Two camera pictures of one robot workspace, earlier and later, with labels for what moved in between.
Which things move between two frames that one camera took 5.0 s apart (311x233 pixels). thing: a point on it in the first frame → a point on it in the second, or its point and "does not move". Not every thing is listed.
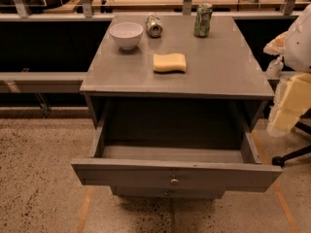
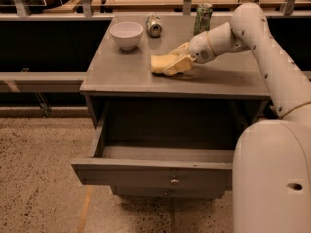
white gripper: (298, 48) → (199, 49)
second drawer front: (166, 192) does not move
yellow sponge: (169, 62) does not move
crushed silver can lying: (154, 26) does not move
